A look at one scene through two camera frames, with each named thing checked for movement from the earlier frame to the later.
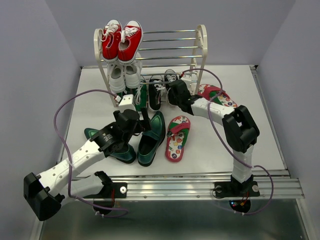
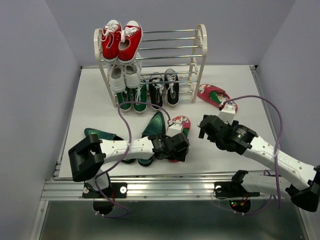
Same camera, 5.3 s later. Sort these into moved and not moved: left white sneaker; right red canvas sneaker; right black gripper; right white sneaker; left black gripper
Moved: left black gripper; right black gripper
Not moved: right white sneaker; left white sneaker; right red canvas sneaker
